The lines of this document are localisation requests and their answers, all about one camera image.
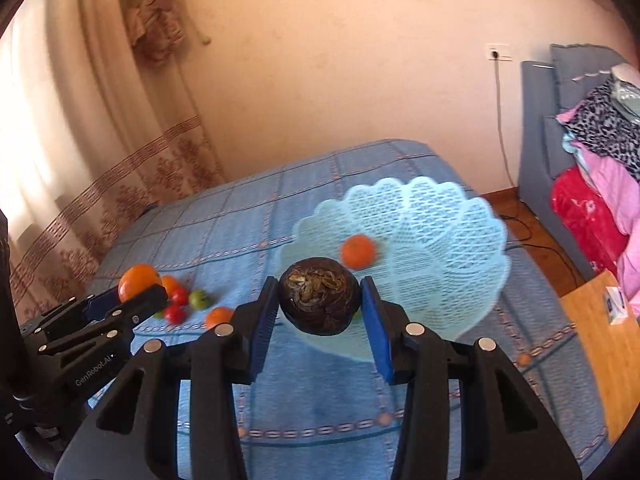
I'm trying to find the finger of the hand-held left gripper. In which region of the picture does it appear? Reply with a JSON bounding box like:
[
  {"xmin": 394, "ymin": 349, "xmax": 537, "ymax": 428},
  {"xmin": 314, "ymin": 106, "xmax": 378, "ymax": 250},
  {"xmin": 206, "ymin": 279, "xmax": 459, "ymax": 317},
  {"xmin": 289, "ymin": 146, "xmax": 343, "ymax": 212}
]
[
  {"xmin": 37, "ymin": 285, "xmax": 169, "ymax": 359},
  {"xmin": 20, "ymin": 287, "xmax": 124, "ymax": 339}
]

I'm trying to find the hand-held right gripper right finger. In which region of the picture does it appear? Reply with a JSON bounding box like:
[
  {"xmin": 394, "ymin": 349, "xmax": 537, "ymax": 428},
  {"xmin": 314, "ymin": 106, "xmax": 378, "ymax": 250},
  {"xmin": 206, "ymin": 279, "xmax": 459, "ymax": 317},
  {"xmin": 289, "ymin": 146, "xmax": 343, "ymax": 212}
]
[{"xmin": 359, "ymin": 276, "xmax": 583, "ymax": 480}]

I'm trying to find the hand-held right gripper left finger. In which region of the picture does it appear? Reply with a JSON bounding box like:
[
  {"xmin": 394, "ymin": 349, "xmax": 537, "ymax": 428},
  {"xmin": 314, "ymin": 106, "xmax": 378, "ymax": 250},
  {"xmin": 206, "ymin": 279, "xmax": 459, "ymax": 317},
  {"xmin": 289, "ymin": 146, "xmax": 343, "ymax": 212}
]
[{"xmin": 52, "ymin": 276, "xmax": 281, "ymax": 480}]

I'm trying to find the large orange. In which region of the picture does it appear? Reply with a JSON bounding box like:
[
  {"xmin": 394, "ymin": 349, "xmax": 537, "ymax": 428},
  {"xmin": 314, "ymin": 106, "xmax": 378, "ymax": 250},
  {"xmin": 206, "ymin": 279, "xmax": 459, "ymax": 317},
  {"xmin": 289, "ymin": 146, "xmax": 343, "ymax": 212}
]
[{"xmin": 118, "ymin": 264, "xmax": 163, "ymax": 303}]

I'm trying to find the dark brown avocado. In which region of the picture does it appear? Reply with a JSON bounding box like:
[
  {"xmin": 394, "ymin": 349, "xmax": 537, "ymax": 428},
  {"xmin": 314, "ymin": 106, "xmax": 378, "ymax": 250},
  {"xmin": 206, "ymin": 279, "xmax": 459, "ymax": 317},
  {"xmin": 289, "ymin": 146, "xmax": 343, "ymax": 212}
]
[{"xmin": 278, "ymin": 257, "xmax": 362, "ymax": 336}]

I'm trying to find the light blue plastic basket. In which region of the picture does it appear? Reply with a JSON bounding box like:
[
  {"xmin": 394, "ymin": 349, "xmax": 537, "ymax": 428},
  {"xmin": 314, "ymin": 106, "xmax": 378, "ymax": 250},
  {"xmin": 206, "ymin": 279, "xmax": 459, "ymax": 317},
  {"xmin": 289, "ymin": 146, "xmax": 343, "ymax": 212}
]
[{"xmin": 272, "ymin": 176, "xmax": 510, "ymax": 365}]

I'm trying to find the beige patterned curtain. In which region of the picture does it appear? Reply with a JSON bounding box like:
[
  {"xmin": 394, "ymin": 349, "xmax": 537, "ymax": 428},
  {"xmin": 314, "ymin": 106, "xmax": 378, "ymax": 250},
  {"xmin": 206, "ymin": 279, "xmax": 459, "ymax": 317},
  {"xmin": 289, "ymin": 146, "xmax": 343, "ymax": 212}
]
[{"xmin": 0, "ymin": 0, "xmax": 226, "ymax": 311}]

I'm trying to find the wooden side table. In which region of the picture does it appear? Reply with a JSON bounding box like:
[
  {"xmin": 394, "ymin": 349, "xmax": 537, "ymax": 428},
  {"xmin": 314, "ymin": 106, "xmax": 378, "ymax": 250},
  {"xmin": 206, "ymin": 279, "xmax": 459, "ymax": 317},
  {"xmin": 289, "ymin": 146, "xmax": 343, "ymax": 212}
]
[{"xmin": 559, "ymin": 269, "xmax": 640, "ymax": 445}]

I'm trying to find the red plush blanket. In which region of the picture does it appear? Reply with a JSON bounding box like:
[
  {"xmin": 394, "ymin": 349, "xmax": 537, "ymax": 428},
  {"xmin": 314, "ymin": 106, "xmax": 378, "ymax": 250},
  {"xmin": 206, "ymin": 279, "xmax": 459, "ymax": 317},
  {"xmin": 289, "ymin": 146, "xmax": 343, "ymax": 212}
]
[{"xmin": 550, "ymin": 167, "xmax": 631, "ymax": 279}]

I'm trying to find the white tissue box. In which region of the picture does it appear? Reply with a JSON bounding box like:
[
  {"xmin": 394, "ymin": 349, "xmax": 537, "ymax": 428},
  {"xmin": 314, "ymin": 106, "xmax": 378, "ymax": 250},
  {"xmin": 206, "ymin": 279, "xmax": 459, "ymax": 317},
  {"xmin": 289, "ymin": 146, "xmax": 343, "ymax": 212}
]
[{"xmin": 604, "ymin": 285, "xmax": 634, "ymax": 327}]

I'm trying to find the grey upholstered sofa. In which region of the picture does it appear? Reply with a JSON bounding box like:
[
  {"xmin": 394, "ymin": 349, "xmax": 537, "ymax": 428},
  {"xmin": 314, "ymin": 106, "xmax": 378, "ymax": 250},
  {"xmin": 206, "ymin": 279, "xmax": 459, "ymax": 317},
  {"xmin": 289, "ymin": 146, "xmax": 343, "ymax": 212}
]
[{"xmin": 517, "ymin": 44, "xmax": 632, "ymax": 286}]

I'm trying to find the pile of clothes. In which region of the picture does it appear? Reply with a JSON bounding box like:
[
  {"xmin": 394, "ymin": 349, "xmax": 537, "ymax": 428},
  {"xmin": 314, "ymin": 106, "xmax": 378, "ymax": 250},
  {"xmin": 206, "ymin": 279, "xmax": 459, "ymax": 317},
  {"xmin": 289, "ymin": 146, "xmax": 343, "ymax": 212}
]
[{"xmin": 556, "ymin": 100, "xmax": 640, "ymax": 311}]

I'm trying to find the curtain tieback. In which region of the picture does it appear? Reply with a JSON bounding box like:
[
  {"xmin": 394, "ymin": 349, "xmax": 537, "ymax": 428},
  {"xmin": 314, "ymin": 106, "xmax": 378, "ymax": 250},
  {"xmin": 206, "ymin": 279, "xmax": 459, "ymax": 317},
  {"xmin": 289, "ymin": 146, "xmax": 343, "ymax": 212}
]
[{"xmin": 125, "ymin": 0, "xmax": 212, "ymax": 66}]

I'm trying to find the leopard print cloth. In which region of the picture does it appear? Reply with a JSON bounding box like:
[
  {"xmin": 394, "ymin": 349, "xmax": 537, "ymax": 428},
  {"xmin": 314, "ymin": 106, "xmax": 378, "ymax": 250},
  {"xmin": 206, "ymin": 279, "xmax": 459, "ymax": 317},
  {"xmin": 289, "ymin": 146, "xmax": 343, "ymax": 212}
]
[{"xmin": 570, "ymin": 80, "xmax": 640, "ymax": 182}]

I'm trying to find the black power cable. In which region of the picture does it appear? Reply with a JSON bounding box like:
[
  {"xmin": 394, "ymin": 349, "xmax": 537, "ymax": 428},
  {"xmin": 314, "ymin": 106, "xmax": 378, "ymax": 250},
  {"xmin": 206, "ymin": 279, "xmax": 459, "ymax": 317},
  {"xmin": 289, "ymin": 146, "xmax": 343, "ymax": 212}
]
[{"xmin": 494, "ymin": 60, "xmax": 587, "ymax": 281}]

